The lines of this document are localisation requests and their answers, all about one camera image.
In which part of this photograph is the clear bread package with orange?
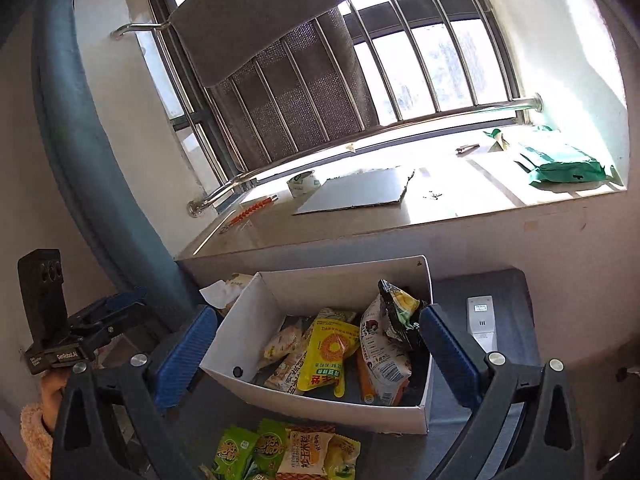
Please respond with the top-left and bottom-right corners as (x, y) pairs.
(257, 318), (304, 370)

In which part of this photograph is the cream knit left sleeve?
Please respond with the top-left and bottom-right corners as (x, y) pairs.
(21, 403), (53, 480)

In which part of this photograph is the beige orange snack packet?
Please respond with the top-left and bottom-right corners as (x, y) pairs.
(276, 425), (335, 479)

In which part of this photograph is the white cardboard box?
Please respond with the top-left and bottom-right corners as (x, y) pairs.
(201, 256), (433, 434)

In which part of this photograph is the green snack bag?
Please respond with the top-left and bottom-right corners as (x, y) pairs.
(253, 418), (290, 478)
(212, 426), (258, 480)

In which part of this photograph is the grey cloth on window bars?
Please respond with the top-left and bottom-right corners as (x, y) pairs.
(169, 0), (380, 170)

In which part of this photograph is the steel window guard rail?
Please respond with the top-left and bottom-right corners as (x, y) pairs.
(114, 0), (542, 217)

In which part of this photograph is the grey flat board on sill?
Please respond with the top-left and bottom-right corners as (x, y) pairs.
(294, 167), (414, 216)

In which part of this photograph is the green plastic bag on sill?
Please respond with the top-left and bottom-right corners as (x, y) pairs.
(484, 126), (613, 185)

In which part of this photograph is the white remote control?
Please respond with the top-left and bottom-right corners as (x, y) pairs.
(466, 296), (498, 353)

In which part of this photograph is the white tape roll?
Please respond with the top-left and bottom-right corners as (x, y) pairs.
(288, 170), (322, 198)

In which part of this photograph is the red orange beaded stick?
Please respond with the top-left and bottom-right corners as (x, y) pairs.
(220, 195), (279, 233)

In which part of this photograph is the yellow sunflower seed bag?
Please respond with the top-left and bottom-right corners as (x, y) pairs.
(296, 318), (360, 399)

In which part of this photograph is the dark teal curtain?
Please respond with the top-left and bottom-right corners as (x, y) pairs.
(32, 0), (203, 328)

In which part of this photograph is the person's left hand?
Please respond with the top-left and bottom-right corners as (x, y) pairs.
(40, 368), (70, 432)

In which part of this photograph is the yellow-black chip bag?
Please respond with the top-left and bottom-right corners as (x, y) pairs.
(378, 280), (425, 348)

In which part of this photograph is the white red triangular snack bag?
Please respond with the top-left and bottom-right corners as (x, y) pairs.
(359, 295), (412, 406)

